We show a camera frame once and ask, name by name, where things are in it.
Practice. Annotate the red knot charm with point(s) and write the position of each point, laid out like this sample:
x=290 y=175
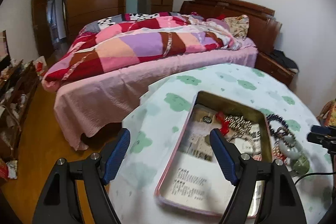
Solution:
x=221 y=118

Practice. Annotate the paper leaflet in tin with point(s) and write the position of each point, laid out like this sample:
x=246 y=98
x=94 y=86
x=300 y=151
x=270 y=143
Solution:
x=194 y=180

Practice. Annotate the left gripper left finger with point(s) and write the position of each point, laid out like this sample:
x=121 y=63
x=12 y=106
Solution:
x=59 y=199

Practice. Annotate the pale jade bangle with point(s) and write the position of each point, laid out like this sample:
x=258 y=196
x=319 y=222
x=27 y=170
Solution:
x=290 y=147

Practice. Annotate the floral pillow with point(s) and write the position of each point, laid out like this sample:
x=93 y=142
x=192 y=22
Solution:
x=239 y=26

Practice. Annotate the wooden nightstand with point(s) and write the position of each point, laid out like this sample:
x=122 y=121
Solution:
x=273 y=68

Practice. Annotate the red white gift bag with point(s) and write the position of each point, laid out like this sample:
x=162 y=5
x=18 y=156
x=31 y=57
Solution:
x=41 y=67

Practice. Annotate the dark clothes on nightstand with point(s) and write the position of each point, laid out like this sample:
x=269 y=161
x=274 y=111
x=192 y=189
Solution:
x=286 y=62

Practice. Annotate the patchwork pink red quilt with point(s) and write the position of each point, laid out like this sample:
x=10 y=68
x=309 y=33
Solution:
x=133 y=42

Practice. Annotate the chair with colourful cushion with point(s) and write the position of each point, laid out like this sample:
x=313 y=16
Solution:
x=327 y=116

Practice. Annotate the white green cloud tablecloth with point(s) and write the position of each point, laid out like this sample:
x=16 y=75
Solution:
x=158 y=121

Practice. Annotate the pink bed sheet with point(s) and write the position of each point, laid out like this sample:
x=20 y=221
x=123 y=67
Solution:
x=86 y=106

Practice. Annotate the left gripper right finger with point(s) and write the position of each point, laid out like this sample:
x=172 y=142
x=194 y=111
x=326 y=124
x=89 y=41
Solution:
x=279 y=203

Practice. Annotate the wooden tv cabinet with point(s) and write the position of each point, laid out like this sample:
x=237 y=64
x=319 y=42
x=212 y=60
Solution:
x=18 y=86

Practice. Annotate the wooden bed with headboard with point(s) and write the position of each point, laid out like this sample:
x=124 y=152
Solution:
x=263 y=27

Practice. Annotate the television with reflection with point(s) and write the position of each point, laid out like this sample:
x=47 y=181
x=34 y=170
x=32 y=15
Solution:
x=5 y=56

